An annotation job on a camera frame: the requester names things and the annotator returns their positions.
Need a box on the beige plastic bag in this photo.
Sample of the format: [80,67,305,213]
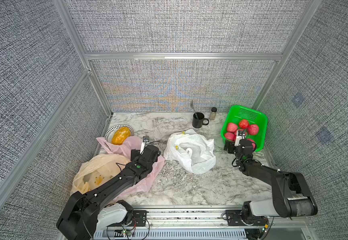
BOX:
[70,154,130,195]

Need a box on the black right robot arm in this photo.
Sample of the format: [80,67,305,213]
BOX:
[225,139,318,223]

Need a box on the metal spoon in mug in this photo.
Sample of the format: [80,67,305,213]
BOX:
[191,100,196,113]

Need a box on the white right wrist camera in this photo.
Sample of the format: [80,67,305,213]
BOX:
[235,129,248,147]

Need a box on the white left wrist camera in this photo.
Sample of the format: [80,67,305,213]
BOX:
[140,136,150,154]

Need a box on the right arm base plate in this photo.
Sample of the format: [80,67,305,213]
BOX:
[225,210,269,227]

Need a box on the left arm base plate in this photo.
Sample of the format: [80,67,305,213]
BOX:
[107,210,147,227]

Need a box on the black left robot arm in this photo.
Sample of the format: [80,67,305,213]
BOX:
[56,145,160,240]

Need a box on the aluminium front rail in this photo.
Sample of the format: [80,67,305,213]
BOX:
[61,205,310,230]

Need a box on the pink plastic bag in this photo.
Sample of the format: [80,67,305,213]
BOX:
[96,136,165,201]

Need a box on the white plastic bag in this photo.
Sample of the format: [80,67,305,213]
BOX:
[163,129,217,175]

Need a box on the pink red apple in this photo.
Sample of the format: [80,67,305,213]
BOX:
[224,132,236,142]

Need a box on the green plastic basket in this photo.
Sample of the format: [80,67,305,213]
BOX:
[221,105,268,152]

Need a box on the black mug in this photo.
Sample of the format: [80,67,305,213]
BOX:
[192,112,210,129]

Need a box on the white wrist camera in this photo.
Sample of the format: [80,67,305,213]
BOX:
[235,129,248,147]
[140,136,150,154]

